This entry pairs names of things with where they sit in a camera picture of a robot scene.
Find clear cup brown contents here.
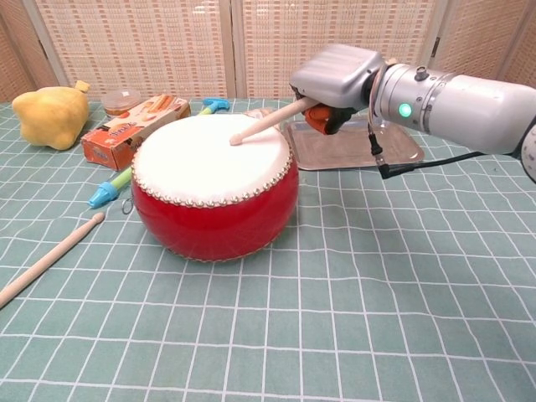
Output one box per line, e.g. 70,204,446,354
101,90,142,119

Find orange biscuit box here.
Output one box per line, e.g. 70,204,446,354
80,94,192,172

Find yellow plush toy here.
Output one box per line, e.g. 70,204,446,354
11,80,91,151

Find red drum white skin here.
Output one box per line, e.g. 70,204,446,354
129,113,301,263

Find wooden drumstick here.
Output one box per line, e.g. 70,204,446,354
0,211,106,310
229,98,313,147

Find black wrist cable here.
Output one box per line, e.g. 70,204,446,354
367,119,495,180

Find green blue water squirter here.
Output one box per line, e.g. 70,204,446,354
86,97,231,209

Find bamboo folding screen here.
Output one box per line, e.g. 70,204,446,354
0,0,536,104

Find silver right hand orange fingertips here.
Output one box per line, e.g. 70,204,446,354
289,44,389,136

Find stainless steel tray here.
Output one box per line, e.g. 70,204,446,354
282,115,425,172

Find green checked tablecloth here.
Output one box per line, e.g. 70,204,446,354
0,95,536,402

